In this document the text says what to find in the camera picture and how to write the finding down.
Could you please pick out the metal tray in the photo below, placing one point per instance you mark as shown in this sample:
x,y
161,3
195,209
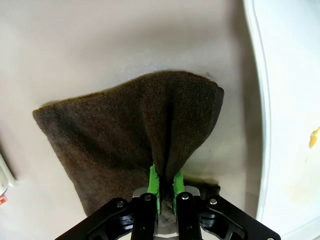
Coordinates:
x,y
287,75

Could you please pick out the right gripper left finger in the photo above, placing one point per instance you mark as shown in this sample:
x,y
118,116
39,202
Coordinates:
x,y
146,220

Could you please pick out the brown cloth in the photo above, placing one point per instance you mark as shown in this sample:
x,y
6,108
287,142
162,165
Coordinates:
x,y
112,125

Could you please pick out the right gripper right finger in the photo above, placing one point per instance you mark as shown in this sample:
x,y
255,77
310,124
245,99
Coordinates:
x,y
186,220

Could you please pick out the white folded stand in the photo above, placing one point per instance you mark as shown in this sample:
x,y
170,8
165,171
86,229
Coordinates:
x,y
6,172

